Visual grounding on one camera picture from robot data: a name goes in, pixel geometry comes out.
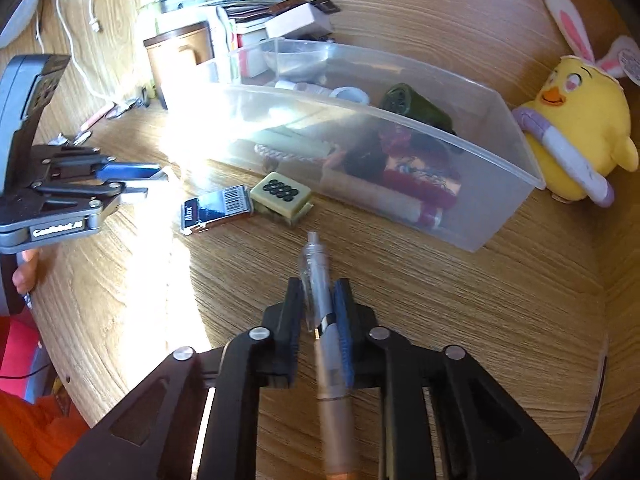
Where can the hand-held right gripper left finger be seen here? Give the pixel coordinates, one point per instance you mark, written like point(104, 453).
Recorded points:
point(292, 320)

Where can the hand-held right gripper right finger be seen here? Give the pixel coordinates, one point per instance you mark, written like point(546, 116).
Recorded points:
point(344, 320)

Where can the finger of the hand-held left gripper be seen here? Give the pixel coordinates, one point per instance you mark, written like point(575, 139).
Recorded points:
point(125, 196)
point(125, 172)

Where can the grey mechanical pen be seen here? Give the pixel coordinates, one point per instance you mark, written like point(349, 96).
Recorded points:
point(337, 410)

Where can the white tube with red end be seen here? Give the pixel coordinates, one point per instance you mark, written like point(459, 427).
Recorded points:
point(390, 200)

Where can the clear plastic storage bin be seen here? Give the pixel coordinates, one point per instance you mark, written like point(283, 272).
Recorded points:
point(480, 200)

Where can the white tube with blue print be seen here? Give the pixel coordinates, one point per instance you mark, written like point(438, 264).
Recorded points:
point(305, 87)

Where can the blue tape roll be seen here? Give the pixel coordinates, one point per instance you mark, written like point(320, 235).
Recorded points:
point(350, 94)

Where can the green spray bottle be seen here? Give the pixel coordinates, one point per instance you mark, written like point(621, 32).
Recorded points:
point(415, 105)

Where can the person's left hand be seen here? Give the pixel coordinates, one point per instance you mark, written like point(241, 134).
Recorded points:
point(25, 275)

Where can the small metal pliers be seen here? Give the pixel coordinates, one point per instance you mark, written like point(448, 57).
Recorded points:
point(90, 125)

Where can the blue staple box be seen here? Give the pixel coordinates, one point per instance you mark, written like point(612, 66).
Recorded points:
point(215, 207)

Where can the brown container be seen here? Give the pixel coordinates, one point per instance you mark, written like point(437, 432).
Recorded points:
point(175, 65)

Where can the cream mahjong tile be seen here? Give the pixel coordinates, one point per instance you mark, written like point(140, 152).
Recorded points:
point(280, 190)

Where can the red packet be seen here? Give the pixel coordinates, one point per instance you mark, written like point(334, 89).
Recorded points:
point(440, 185)

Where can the pale tube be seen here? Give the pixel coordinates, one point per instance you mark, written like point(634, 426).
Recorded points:
point(295, 145)

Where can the grey box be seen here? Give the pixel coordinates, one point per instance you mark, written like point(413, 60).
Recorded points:
point(175, 2)

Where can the stack of books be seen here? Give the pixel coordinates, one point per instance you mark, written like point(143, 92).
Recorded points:
point(250, 15)

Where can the person's orange clothing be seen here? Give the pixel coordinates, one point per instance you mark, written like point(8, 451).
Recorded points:
point(25, 430)

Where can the white cardboard box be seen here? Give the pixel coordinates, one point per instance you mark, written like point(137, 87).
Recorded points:
point(297, 20)

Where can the black binder clip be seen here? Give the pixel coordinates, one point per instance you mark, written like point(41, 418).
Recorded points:
point(327, 5)

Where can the yellow chick plush toy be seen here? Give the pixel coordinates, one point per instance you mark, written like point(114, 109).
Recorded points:
point(590, 110)

